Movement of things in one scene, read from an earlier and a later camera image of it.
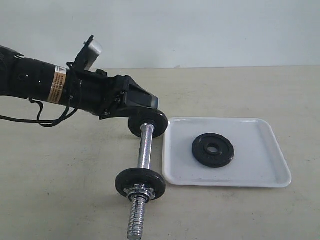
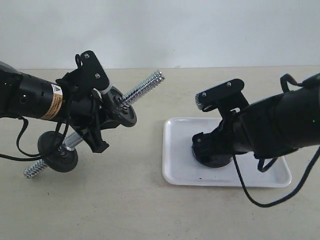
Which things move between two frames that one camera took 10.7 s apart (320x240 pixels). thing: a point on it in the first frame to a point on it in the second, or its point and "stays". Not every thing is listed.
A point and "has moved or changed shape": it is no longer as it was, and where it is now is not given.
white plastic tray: (257, 161) stays
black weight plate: (223, 156) stays
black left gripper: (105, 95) to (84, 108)
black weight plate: (127, 178) to (48, 144)
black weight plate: (155, 117) has moved or changed shape
